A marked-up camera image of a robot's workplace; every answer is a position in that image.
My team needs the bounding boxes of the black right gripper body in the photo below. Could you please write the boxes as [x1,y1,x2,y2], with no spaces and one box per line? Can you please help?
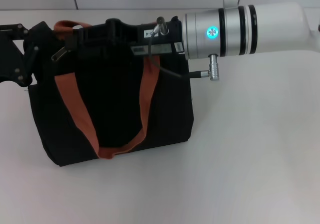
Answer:
[104,17,187,57]

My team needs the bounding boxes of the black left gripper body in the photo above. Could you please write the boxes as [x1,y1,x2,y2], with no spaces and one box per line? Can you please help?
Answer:
[0,23,35,88]

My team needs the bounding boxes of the silver metal zipper pull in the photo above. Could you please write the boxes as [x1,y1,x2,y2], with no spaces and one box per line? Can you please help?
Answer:
[50,46,70,62]

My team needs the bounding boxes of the black food bag brown handles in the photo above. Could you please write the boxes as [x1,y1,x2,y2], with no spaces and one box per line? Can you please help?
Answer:
[27,20,195,167]

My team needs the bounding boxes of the grey right gripper cable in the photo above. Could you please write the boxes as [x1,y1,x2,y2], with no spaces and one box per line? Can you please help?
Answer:
[147,16,220,82]

